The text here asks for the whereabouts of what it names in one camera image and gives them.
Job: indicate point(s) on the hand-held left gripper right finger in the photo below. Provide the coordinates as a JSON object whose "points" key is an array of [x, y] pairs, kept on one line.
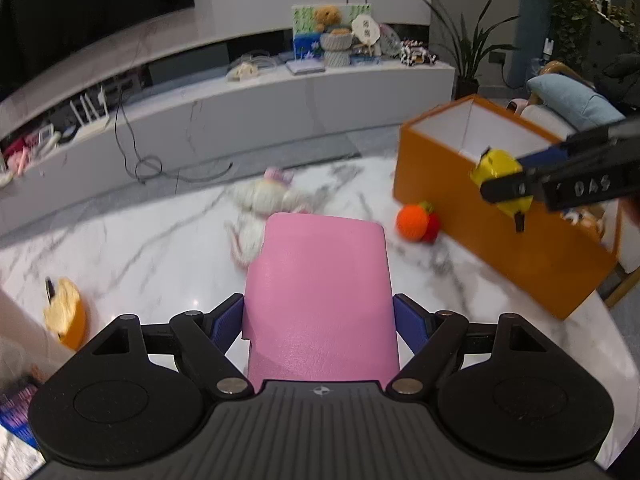
{"points": [[412, 320]]}

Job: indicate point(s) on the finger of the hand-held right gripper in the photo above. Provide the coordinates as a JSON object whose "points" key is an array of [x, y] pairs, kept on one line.
{"points": [[542, 157], [510, 186]]}

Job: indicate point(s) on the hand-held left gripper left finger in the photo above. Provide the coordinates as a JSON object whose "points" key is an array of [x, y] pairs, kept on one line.
{"points": [[230, 320]]}

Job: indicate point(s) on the yellow tape measure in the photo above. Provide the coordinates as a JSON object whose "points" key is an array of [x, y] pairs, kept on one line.
{"points": [[492, 167]]}

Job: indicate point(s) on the orange storage box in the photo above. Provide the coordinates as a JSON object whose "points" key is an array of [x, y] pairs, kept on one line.
{"points": [[500, 250]]}

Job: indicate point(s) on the pink wallet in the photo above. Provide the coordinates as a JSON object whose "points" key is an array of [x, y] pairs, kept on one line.
{"points": [[320, 300]]}

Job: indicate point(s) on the light blue cushion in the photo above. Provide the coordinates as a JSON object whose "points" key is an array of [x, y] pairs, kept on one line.
{"points": [[570, 97]]}

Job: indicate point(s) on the red crocheted fruit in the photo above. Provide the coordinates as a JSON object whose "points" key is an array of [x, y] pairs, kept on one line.
{"points": [[434, 227]]}

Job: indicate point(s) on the orange crocheted fruit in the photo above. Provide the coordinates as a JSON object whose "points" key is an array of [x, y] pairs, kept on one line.
{"points": [[411, 222]]}

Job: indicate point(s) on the white crocheted bunny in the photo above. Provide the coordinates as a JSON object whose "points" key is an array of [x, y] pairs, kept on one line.
{"points": [[260, 200]]}

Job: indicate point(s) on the potted long-leaf plant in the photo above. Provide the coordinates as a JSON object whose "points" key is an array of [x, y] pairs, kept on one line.
{"points": [[467, 55]]}

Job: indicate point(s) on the green trailing plant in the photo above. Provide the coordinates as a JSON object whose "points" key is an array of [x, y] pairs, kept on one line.
{"points": [[575, 0]]}

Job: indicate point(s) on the black and white cow figurine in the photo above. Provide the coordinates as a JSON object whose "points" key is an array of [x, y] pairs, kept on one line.
{"points": [[416, 54]]}

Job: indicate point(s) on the white television cabinet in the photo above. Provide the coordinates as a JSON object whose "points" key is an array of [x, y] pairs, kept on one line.
{"points": [[250, 110]]}

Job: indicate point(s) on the round paper fan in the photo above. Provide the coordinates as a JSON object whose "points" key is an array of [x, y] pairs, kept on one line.
{"points": [[366, 30]]}

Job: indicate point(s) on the blue printed box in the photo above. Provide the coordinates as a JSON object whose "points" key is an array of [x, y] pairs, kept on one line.
{"points": [[15, 410]]}

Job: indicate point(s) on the grey flat box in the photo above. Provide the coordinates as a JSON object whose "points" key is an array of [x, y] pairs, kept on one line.
{"points": [[305, 66]]}

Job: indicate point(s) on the blue tissue box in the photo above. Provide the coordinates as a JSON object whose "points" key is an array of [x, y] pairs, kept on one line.
{"points": [[306, 47]]}

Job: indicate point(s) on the brown teddy bear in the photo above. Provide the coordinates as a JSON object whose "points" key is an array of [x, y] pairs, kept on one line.
{"points": [[327, 17]]}

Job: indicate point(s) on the white router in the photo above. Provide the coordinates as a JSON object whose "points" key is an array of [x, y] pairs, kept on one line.
{"points": [[90, 107]]}

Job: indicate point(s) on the green picture board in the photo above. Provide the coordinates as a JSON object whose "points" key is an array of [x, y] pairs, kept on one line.
{"points": [[305, 17]]}

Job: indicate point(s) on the pink toy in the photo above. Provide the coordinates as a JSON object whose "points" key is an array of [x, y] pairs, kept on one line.
{"points": [[17, 152]]}

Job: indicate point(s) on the black television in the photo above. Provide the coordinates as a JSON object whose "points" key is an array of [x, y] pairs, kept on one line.
{"points": [[75, 10]]}

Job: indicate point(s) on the white pedestal bowl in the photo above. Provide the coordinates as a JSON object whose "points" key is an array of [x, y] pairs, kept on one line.
{"points": [[336, 47]]}

